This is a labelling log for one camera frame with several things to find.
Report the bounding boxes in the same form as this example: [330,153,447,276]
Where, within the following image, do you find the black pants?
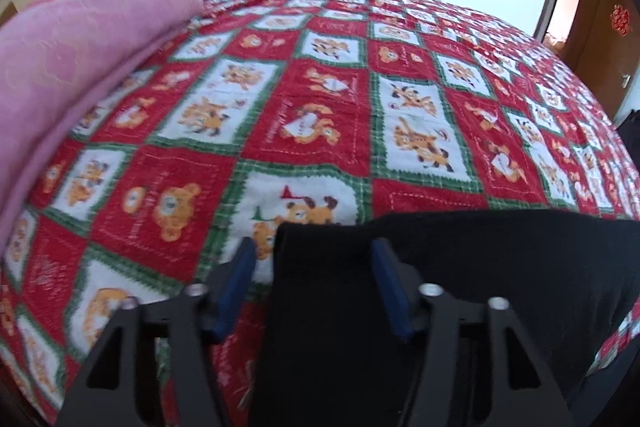
[248,210,639,426]

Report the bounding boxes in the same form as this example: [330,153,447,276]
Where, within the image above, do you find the red patchwork bedspread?
[1,0,639,419]

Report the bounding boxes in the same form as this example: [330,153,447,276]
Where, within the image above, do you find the pink folded blanket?
[1,0,204,239]

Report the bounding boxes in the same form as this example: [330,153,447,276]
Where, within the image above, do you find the brown wooden door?
[534,0,639,118]

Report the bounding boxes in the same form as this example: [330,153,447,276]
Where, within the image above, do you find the red door decoration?
[610,3,631,37]

